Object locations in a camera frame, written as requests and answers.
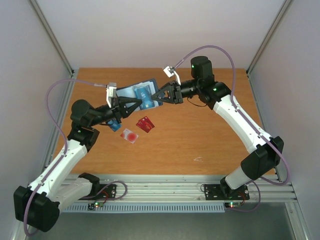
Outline blue slotted cable duct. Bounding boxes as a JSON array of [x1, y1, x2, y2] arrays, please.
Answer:
[[64, 203, 225, 214]]

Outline white card red circle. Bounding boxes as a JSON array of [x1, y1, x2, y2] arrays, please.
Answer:
[[120, 128, 139, 144]]

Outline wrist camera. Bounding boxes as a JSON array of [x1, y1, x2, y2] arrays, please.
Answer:
[[163, 65, 181, 85], [106, 82, 117, 108]]

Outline aluminium rail frame front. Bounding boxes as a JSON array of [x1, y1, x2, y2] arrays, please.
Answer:
[[95, 174, 298, 203]]

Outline blue card holder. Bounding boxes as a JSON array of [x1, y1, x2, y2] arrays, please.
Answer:
[[116, 78, 163, 112]]

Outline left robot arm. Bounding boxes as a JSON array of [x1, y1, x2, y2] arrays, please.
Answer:
[[13, 96, 142, 237]]

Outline red VIP card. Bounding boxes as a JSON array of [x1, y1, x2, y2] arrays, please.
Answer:
[[136, 120, 155, 133]]

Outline right rear aluminium post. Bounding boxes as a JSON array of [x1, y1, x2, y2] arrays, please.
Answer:
[[246, 0, 294, 77]]

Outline right circuit board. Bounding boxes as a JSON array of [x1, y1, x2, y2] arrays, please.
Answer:
[[224, 201, 244, 209]]

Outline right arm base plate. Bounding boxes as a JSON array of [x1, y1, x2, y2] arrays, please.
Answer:
[[203, 184, 250, 201]]

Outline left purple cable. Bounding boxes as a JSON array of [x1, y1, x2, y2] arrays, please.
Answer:
[[23, 78, 108, 236]]

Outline left circuit board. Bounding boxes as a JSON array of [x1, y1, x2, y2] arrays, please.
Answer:
[[87, 202, 104, 211]]

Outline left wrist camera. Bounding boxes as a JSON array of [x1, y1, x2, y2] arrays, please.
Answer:
[[106, 82, 117, 108]]

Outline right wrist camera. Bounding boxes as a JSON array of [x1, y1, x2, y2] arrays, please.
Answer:
[[163, 65, 181, 85]]

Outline small blue card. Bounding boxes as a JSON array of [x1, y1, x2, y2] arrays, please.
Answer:
[[106, 119, 122, 132]]

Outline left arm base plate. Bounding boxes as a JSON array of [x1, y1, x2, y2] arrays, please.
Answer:
[[95, 184, 117, 200]]

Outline left rear aluminium post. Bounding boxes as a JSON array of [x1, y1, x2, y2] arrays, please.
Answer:
[[28, 0, 75, 76]]

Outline blue VIP card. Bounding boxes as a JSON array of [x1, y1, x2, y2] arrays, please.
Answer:
[[134, 84, 159, 111]]

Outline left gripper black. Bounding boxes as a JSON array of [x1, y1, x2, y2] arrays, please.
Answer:
[[89, 96, 142, 127]]

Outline circuit board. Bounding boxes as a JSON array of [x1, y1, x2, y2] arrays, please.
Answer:
[[224, 201, 244, 209], [87, 202, 104, 211]]

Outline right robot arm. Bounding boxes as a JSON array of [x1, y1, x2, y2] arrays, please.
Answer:
[[151, 56, 284, 199]]

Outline aluminium post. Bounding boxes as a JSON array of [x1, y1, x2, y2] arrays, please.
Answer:
[[28, 0, 75, 76], [246, 0, 294, 77]]

